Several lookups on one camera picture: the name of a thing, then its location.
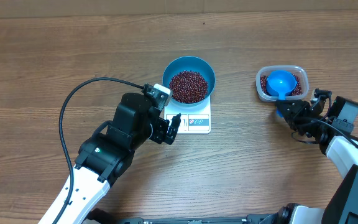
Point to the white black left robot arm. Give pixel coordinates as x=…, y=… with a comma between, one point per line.
x=109, y=152

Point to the teal metal bowl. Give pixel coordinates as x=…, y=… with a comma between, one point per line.
x=192, y=63

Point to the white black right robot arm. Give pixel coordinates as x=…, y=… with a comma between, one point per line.
x=333, y=136

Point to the red adzuki beans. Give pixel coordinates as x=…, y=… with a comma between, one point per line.
x=297, y=90

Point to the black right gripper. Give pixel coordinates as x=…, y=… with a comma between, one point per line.
x=295, y=113

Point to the clear plastic container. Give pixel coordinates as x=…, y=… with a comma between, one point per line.
x=293, y=69

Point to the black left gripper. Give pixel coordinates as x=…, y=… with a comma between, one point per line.
x=161, y=126

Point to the white digital kitchen scale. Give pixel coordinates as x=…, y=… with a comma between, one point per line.
x=195, y=118

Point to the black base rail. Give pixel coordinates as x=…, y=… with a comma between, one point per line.
x=98, y=216

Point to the red beans in bowl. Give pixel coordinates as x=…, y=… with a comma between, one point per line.
x=188, y=87

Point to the blue plastic measuring scoop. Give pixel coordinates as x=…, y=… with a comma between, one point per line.
x=280, y=83

